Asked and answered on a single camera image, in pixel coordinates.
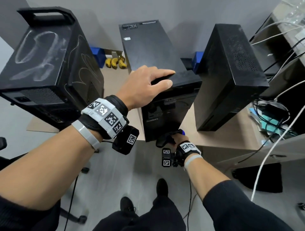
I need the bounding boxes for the person's right hand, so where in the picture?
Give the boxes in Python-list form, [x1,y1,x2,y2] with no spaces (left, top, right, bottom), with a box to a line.
[170,133,189,150]

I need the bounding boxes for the white wrist strap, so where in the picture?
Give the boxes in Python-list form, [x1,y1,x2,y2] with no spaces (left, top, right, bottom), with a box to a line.
[183,155,203,171]
[71,120,101,150]

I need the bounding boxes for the small black box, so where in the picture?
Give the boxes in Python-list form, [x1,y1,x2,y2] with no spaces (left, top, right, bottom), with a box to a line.
[180,58,193,71]

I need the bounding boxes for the person's shoe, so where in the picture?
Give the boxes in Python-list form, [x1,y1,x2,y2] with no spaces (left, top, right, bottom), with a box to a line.
[120,196,136,212]
[156,178,169,197]

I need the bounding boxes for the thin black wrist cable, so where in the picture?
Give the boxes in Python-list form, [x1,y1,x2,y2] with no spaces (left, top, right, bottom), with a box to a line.
[64,175,79,231]

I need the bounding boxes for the person's legs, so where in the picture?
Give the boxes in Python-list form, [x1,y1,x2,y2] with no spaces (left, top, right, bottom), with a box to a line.
[93,195,186,231]

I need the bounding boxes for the black office chair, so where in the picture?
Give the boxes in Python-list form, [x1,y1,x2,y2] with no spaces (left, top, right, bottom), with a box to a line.
[0,137,90,224]

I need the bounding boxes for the dark floor cable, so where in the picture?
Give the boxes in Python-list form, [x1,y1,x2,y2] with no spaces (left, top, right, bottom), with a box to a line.
[182,194,198,219]

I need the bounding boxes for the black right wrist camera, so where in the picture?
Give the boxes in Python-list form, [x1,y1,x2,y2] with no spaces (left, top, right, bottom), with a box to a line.
[161,148,178,168]

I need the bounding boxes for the grey cleaning cloth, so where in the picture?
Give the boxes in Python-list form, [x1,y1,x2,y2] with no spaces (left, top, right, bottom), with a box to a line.
[155,129,186,149]

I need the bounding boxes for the white left wrist strap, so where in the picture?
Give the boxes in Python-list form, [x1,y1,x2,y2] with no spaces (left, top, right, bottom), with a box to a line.
[71,120,101,150]

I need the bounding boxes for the person's right forearm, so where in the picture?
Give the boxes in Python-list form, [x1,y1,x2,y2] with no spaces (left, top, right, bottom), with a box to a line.
[186,157,294,231]

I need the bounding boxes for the person's right shoe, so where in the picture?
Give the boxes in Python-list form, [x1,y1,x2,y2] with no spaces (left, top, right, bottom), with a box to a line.
[156,178,169,197]

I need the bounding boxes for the person's left forearm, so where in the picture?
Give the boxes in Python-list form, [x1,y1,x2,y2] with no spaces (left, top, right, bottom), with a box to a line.
[0,125,103,231]

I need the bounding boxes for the right wrist marker band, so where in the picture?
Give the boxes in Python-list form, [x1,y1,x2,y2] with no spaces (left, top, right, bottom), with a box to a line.
[176,141,202,165]

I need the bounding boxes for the person's left shoe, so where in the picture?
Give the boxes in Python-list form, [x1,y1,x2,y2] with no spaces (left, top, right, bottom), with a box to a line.
[120,196,136,212]

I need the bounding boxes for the person's left hand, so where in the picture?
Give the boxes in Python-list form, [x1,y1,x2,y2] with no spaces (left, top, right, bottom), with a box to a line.
[116,65,176,111]

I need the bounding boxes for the black power cable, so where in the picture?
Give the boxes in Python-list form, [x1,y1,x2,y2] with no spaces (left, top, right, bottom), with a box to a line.
[263,37,305,73]

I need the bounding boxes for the white right wrist strap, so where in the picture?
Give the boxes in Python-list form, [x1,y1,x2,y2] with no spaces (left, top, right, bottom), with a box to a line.
[183,155,203,171]

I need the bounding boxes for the black Lenovo tower case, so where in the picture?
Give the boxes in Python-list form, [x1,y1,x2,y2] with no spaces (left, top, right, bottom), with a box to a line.
[119,20,202,142]

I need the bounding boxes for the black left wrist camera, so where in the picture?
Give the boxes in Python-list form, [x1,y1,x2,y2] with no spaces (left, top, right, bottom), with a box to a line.
[112,125,140,155]

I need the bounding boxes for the slim black vented computer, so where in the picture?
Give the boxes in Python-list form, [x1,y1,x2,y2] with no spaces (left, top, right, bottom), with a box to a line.
[193,23,270,132]

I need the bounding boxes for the grey metal stand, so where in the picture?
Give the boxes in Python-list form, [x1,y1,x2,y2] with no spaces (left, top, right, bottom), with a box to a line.
[104,49,124,59]

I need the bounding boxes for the blue rectangular box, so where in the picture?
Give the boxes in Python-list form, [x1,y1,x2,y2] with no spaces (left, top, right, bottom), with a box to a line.
[192,51,204,74]

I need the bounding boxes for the black device with blue light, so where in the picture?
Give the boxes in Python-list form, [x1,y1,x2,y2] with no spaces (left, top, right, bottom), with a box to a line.
[0,6,105,131]

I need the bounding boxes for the black floor cable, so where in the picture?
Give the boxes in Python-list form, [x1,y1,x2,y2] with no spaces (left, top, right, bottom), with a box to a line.
[187,178,192,231]

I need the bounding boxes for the small blue plastic box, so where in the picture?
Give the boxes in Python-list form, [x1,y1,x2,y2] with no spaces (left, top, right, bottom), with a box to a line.
[90,47,106,69]

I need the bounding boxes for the white charging cable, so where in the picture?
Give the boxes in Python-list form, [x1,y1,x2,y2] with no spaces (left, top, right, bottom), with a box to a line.
[250,21,305,46]
[250,112,305,202]

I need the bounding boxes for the teal packet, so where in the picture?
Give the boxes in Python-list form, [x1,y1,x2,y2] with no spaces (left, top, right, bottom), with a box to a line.
[247,107,294,141]

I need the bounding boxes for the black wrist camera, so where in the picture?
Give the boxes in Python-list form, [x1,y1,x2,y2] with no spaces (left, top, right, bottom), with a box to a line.
[112,125,140,155]
[161,148,178,168]

